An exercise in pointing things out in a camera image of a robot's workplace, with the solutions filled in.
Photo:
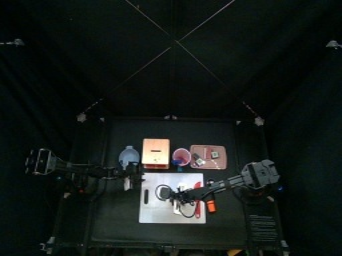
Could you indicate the black flat stick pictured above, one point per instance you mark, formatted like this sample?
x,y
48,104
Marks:
x,y
146,196

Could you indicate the orange toy piece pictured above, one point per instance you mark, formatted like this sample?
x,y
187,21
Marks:
x,y
211,207

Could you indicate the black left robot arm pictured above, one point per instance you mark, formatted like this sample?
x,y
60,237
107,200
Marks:
x,y
67,165

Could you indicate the red white nigiri toy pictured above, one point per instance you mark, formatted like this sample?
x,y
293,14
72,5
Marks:
x,y
207,151

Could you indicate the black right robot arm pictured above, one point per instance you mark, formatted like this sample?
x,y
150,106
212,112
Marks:
x,y
231,184

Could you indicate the wooden serving plate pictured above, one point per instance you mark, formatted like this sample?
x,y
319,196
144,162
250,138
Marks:
x,y
222,163

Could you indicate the red plastic cup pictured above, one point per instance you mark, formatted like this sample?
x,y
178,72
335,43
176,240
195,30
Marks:
x,y
182,154

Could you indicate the sushi piece green centre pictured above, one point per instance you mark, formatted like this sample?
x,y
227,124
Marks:
x,y
200,162

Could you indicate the silver frame clamp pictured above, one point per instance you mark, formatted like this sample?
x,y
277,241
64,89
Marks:
x,y
333,44
259,121
170,117
80,117
17,42

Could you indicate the printed warning label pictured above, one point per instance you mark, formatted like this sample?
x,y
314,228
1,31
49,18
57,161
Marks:
x,y
262,228

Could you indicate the sushi piece dark nori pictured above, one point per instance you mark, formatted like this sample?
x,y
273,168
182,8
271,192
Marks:
x,y
195,156
215,154

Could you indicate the blue plastic utensil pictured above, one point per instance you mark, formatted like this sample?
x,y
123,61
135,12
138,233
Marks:
x,y
176,163

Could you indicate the grey bowl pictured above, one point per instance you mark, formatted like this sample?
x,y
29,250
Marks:
x,y
128,156

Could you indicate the orange wooden box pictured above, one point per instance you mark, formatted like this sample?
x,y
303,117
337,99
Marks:
x,y
155,153

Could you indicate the white cutting board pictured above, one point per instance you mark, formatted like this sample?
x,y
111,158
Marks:
x,y
155,213

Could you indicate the red toy knife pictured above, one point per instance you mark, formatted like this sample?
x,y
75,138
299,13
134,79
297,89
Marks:
x,y
198,213

